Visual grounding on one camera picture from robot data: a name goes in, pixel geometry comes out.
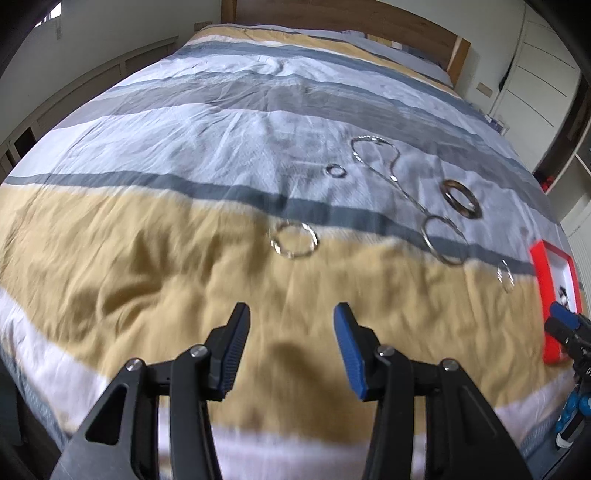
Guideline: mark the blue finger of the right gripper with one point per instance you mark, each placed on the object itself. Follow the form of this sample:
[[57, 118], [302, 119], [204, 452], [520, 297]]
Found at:
[[564, 315]]

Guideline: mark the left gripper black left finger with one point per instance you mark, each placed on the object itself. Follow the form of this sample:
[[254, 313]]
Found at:
[[226, 345]]

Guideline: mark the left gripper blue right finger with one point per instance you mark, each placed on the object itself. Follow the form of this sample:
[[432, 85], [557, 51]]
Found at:
[[357, 346]]

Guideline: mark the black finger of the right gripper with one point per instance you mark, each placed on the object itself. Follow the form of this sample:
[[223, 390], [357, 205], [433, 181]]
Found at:
[[565, 333]]

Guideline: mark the thin silver bangle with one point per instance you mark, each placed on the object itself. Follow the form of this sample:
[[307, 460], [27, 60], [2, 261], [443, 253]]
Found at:
[[444, 240]]

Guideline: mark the red jewelry box tray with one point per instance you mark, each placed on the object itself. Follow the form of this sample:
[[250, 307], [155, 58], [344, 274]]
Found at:
[[554, 268]]

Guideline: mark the blue gloved right hand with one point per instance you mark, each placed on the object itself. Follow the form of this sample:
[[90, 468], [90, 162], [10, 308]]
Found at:
[[570, 422]]

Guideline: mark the dark tortoiseshell bangle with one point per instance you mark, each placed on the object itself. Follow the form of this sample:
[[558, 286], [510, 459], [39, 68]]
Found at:
[[461, 199]]

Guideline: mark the striped bed duvet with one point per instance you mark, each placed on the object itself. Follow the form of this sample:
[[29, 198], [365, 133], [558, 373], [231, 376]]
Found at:
[[290, 170]]

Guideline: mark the white wardrobe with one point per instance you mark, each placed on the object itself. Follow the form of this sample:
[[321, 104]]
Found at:
[[543, 100]]

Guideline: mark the blue striped pillow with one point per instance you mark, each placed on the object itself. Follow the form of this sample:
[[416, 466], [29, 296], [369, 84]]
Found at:
[[405, 55]]

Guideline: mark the wooden headboard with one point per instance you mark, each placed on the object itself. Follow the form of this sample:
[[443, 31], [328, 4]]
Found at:
[[371, 17]]

